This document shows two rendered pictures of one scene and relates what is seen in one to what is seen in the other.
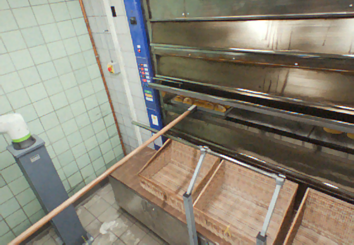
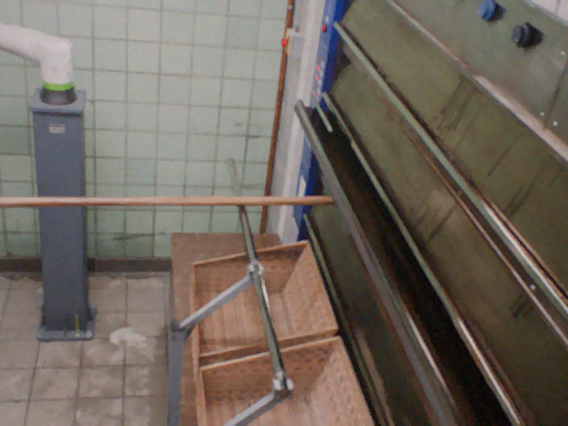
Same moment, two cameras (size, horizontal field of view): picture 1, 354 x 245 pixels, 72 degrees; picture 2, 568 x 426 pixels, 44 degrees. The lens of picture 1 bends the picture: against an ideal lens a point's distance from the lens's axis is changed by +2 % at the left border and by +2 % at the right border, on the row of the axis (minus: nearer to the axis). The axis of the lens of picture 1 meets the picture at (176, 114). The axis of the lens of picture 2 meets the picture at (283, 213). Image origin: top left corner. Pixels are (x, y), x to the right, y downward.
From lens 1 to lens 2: 114 cm
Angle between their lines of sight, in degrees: 28
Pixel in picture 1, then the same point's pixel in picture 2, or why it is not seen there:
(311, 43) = (479, 161)
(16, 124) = (54, 58)
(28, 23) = not seen: outside the picture
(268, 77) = (430, 198)
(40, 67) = not seen: outside the picture
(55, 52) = not seen: outside the picture
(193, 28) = (390, 27)
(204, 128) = (346, 256)
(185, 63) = (366, 95)
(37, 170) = (52, 150)
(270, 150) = (391, 368)
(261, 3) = (463, 31)
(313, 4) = (508, 77)
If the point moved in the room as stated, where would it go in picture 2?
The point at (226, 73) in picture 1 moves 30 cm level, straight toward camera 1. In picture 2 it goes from (394, 152) to (318, 175)
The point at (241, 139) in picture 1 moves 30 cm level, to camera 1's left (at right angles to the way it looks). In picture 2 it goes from (373, 315) to (294, 274)
